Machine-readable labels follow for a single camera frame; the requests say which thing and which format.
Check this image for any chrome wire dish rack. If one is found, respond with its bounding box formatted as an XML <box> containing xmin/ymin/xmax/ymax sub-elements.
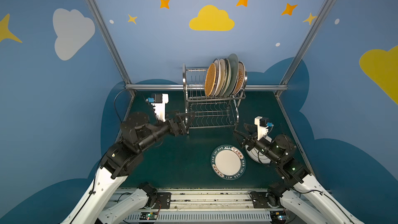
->
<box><xmin>182</xmin><ymin>65</ymin><xmax>246</xmax><ymax>129</ymax></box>

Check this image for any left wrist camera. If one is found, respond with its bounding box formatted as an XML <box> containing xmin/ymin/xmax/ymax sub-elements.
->
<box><xmin>146</xmin><ymin>93</ymin><xmax>169</xmax><ymax>122</ymax></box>

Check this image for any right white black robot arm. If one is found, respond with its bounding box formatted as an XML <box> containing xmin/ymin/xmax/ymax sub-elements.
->
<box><xmin>234</xmin><ymin>124</ymin><xmax>361</xmax><ymax>224</ymax></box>

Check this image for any left aluminium frame post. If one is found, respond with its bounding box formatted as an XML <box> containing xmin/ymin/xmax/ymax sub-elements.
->
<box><xmin>85</xmin><ymin>0</ymin><xmax>132</xmax><ymax>85</ymax></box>

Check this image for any large pale green plate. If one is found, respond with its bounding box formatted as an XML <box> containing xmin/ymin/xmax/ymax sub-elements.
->
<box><xmin>224</xmin><ymin>54</ymin><xmax>239</xmax><ymax>96</ymax></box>

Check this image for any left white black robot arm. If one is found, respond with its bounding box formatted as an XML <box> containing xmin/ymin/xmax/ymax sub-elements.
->
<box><xmin>63</xmin><ymin>112</ymin><xmax>195</xmax><ymax>224</ymax></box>

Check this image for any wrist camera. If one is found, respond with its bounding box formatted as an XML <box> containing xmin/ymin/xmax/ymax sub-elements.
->
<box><xmin>146</xmin><ymin>93</ymin><xmax>169</xmax><ymax>122</ymax></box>
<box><xmin>254</xmin><ymin>116</ymin><xmax>274</xmax><ymax>141</ymax></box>

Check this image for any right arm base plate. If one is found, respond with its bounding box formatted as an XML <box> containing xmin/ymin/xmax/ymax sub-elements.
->
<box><xmin>249</xmin><ymin>190</ymin><xmax>284</xmax><ymax>208</ymax></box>

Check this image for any orange sunburst plate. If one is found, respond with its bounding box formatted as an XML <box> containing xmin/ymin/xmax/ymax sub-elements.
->
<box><xmin>211</xmin><ymin>59</ymin><xmax>221</xmax><ymax>96</ymax></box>
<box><xmin>232</xmin><ymin>61</ymin><xmax>246</xmax><ymax>95</ymax></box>

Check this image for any aluminium frame post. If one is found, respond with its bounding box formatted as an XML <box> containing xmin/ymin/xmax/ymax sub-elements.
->
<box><xmin>275</xmin><ymin>0</ymin><xmax>337</xmax><ymax>99</ymax></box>
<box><xmin>85</xmin><ymin>0</ymin><xmax>132</xmax><ymax>85</ymax></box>

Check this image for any pale green flower plate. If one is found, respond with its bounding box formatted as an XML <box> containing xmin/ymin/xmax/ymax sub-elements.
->
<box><xmin>222</xmin><ymin>59</ymin><xmax>231</xmax><ymax>96</ymax></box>

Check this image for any right circuit board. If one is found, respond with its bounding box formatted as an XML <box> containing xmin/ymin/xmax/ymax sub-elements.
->
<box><xmin>270</xmin><ymin>212</ymin><xmax>287</xmax><ymax>224</ymax></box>

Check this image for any white plate dark lettered rim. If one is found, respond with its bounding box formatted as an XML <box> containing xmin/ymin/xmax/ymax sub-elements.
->
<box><xmin>210</xmin><ymin>145</ymin><xmax>247</xmax><ymax>180</ymax></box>

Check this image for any aluminium rail front frame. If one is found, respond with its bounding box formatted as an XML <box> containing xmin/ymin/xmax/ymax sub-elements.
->
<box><xmin>105</xmin><ymin>189</ymin><xmax>295</xmax><ymax>224</ymax></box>

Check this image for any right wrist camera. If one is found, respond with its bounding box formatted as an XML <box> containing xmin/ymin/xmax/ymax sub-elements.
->
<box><xmin>254</xmin><ymin>116</ymin><xmax>274</xmax><ymax>141</ymax></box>

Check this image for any right aluminium frame post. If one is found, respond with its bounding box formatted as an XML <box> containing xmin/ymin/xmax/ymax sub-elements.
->
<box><xmin>275</xmin><ymin>0</ymin><xmax>337</xmax><ymax>99</ymax></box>

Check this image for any cream floral plate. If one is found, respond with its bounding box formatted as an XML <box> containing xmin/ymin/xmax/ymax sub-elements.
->
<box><xmin>217</xmin><ymin>59</ymin><xmax>227</xmax><ymax>96</ymax></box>

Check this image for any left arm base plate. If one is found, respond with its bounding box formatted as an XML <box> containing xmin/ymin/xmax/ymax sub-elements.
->
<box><xmin>144</xmin><ymin>192</ymin><xmax>172</xmax><ymax>209</ymax></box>

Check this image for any rear aluminium frame bar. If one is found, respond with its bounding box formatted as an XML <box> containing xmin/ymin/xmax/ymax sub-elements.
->
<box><xmin>125</xmin><ymin>84</ymin><xmax>288</xmax><ymax>91</ymax></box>

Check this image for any white plate black cloud line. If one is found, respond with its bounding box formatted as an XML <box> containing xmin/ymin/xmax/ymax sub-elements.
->
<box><xmin>245</xmin><ymin>145</ymin><xmax>271</xmax><ymax>165</ymax></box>

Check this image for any yellow woven round plate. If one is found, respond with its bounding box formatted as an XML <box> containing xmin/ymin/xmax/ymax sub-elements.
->
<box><xmin>204</xmin><ymin>63</ymin><xmax>217</xmax><ymax>96</ymax></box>

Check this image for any left circuit board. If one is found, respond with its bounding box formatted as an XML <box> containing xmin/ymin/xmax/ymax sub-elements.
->
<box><xmin>140</xmin><ymin>212</ymin><xmax>158</xmax><ymax>221</ymax></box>

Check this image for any circuit board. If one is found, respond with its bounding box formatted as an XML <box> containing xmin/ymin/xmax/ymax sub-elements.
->
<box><xmin>140</xmin><ymin>212</ymin><xmax>158</xmax><ymax>221</ymax></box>
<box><xmin>270</xmin><ymin>212</ymin><xmax>287</xmax><ymax>224</ymax></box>

